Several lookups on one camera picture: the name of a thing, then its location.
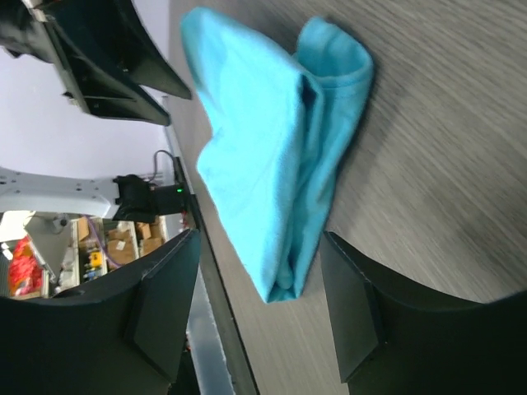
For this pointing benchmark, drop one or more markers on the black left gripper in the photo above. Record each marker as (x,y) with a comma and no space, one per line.
(101,51)

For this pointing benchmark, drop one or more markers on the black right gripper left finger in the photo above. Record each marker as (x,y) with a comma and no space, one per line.
(122,333)

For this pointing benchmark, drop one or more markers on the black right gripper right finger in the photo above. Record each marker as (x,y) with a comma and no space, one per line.
(393,335)

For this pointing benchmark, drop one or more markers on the cyan t-shirt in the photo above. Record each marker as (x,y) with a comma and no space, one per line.
(281,123)

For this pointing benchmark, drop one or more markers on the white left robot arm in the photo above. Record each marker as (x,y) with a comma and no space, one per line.
(120,198)

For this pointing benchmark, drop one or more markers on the cardboard boxes on shelf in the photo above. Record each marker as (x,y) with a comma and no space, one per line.
(108,245)

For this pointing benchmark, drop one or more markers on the red bag in background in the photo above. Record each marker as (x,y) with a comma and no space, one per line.
(25,275)

